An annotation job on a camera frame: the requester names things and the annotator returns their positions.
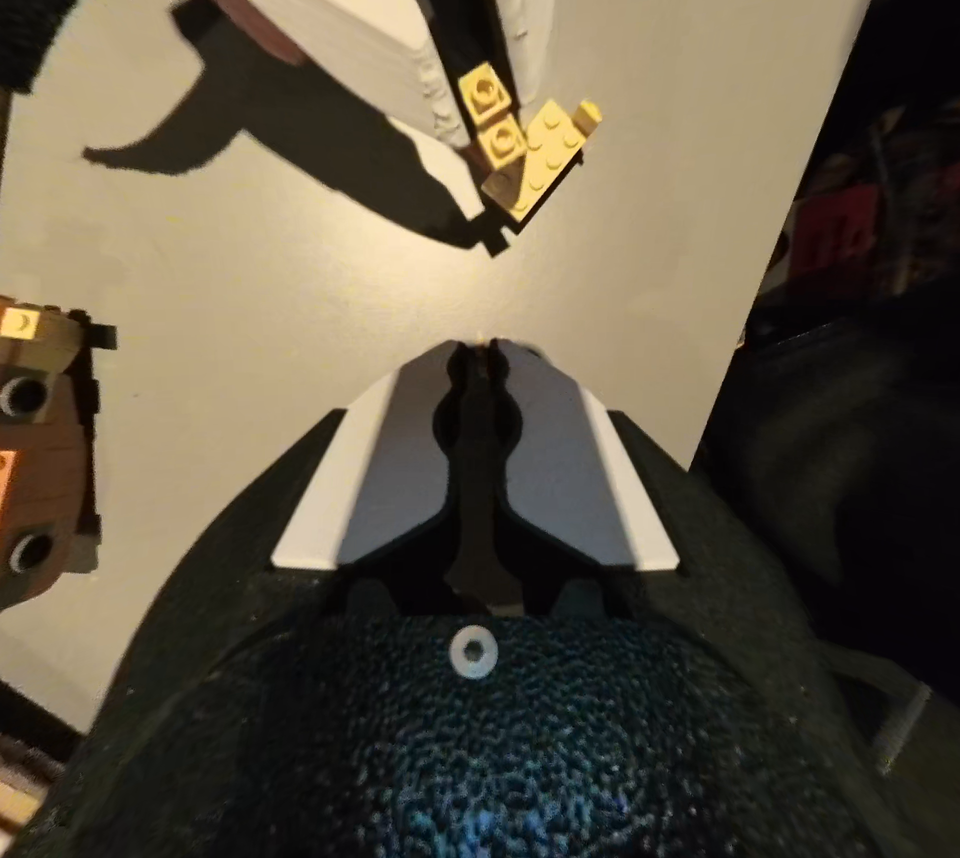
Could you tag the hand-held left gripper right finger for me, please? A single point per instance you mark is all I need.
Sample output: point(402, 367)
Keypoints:
point(585, 491)

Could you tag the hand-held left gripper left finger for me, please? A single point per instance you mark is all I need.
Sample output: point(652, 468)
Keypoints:
point(368, 491)

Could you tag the small yellow brick assembly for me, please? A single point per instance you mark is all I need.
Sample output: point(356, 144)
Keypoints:
point(485, 93)

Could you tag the grey desk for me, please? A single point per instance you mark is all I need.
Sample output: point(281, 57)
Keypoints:
point(300, 273)

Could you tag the small orange toy brick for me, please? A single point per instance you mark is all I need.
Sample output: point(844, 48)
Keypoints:
point(45, 453)

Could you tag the red printed packet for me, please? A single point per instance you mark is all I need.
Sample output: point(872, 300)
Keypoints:
point(833, 231)

